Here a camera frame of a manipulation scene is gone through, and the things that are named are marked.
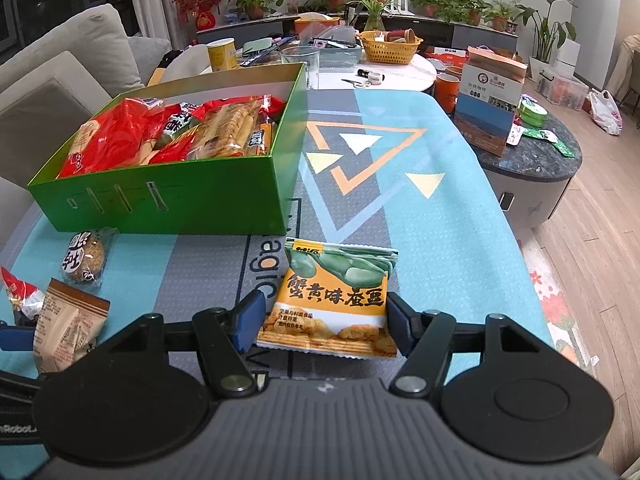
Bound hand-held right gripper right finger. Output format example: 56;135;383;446
386;292;546;397

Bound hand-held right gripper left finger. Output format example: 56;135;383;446
98;290;266;399

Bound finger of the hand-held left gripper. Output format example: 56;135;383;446
0;327;37;352

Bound tan snack packet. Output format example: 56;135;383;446
32;279;112;374

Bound orange and green snack packet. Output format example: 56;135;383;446
256;237;401;360

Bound green cardboard box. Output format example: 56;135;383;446
27;62;308;236

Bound small red snack packet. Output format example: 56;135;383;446
0;266;47;329

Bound round brown cake packet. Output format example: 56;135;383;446
60;227;119;289

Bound floral rug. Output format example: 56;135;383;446
519;239;602;367

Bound clear biscuit stick packet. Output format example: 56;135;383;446
188;100;274;161

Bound dark marble side table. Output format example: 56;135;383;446
434;85;584;232

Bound black and white snack packet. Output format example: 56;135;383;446
165;103;201;144

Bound large red snack bag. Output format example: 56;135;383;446
56;98;174;180

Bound brown paper bag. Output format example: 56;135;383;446
457;46;529;156

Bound orange cup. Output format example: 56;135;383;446
433;74;461;114

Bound green sachets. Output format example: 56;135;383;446
505;125;577;159

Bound green tape roll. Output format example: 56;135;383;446
517;100;549;129

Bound round white table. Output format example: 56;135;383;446
162;42;437;94

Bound grey sofa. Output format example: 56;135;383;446
0;2;168;241

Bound yellow can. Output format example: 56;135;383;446
206;38;240;72

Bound orange woven basket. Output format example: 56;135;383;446
359;30;424;66

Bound clear plastic container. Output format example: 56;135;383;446
317;39;364;69

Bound mint green pouch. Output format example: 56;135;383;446
242;37;275;56

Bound clear storage box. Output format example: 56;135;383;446
537;67;590;109

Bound grey pillow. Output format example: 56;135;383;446
127;35;171;83

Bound grey television cabinet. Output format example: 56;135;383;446
195;10;519;55

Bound white plastic bag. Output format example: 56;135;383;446
589;89;624;136

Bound orange box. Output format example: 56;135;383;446
294;17;341;37

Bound plant in glass vase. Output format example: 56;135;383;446
350;0;402;34

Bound potted green plant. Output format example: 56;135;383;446
230;0;284;21

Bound tall plant in white pot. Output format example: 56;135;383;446
517;0;581;81

